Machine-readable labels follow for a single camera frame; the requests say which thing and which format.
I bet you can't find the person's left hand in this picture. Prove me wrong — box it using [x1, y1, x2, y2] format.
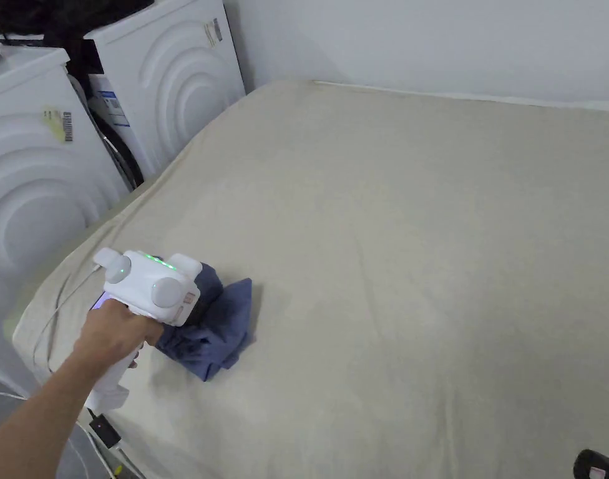
[79, 301, 162, 370]

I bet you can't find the black power adapter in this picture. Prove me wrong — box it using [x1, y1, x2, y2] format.
[87, 407, 124, 451]

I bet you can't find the dark blue garment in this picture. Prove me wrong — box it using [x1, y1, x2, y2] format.
[156, 261, 256, 383]

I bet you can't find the white cable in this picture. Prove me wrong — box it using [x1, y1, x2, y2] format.
[31, 266, 105, 376]

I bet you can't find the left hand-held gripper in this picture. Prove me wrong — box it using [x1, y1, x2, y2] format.
[87, 248, 203, 410]

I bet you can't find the bed with beige sheet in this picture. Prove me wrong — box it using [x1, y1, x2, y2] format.
[4, 79, 609, 479]

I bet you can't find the white washing machine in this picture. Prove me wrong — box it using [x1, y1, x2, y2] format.
[0, 34, 137, 382]
[0, 0, 248, 190]

